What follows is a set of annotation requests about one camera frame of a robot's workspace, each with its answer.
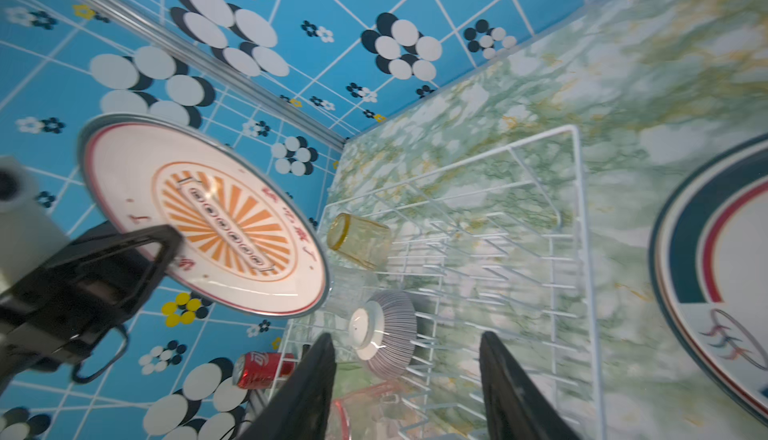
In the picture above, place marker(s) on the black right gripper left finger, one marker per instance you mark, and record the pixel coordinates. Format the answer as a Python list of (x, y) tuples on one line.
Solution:
[(301, 407)]

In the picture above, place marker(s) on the pink glass cup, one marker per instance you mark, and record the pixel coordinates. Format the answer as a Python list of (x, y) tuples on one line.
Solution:
[(375, 412)]

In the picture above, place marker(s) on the plate teal red band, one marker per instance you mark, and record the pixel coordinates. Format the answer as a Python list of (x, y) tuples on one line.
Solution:
[(708, 266)]

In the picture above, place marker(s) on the yellow glass cup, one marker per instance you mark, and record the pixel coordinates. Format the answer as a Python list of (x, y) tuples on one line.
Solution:
[(362, 241)]

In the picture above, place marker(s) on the green glass cup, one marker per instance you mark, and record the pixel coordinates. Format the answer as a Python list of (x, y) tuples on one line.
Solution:
[(351, 377)]

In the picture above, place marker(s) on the plate orange sunburst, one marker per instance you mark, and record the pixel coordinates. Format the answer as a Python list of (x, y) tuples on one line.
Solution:
[(245, 243)]

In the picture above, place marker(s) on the red soda can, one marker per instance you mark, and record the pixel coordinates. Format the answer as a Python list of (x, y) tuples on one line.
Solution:
[(257, 370)]

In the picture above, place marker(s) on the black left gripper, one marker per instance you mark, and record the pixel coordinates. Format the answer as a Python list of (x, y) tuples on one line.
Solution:
[(82, 293)]

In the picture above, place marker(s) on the aluminium corner post left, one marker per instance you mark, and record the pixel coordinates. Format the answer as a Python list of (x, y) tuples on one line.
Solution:
[(158, 34)]

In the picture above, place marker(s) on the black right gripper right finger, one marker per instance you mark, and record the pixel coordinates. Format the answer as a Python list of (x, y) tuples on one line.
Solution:
[(515, 408)]

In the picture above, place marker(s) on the white wire dish rack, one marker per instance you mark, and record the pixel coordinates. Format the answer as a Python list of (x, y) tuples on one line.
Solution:
[(495, 242)]

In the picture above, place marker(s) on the clear glass cup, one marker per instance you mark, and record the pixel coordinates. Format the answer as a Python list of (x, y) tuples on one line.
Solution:
[(350, 288)]

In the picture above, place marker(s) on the striped ceramic bowl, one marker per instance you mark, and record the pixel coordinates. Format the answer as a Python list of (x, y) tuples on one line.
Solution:
[(382, 331)]

